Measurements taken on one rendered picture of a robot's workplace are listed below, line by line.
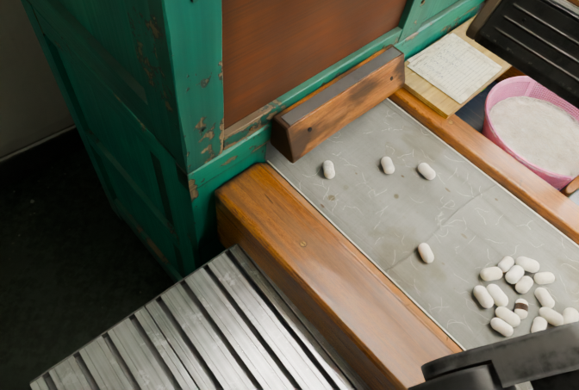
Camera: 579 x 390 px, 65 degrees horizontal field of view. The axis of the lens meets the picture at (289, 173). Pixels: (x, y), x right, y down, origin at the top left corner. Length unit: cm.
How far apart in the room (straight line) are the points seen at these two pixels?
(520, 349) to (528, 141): 70
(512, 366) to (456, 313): 38
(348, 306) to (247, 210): 21
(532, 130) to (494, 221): 26
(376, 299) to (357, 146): 30
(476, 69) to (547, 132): 19
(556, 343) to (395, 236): 43
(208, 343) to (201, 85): 39
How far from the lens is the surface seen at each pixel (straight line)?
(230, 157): 71
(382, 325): 68
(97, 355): 77
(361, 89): 80
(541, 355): 38
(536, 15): 62
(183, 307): 76
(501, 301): 78
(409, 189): 83
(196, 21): 50
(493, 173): 91
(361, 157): 84
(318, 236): 71
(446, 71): 101
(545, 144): 105
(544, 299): 82
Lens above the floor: 139
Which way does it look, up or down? 55 degrees down
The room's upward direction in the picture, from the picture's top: 11 degrees clockwise
